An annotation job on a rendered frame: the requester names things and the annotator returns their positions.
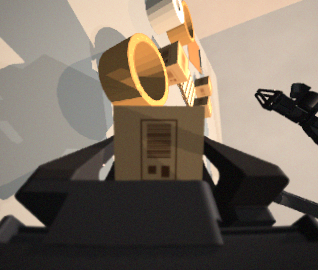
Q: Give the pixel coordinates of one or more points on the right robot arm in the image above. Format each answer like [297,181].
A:
[305,114]

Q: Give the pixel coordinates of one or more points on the brown cylinder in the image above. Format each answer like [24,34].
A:
[184,32]

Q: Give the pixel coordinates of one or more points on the small wooden pallet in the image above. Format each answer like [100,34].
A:
[187,95]

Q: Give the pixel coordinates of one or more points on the grey cylinder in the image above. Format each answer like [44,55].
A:
[164,15]

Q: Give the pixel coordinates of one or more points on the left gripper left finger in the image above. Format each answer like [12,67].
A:
[84,164]

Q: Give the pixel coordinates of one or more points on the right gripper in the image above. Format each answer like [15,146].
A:
[277,97]

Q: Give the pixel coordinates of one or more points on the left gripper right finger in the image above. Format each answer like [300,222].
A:
[244,180]

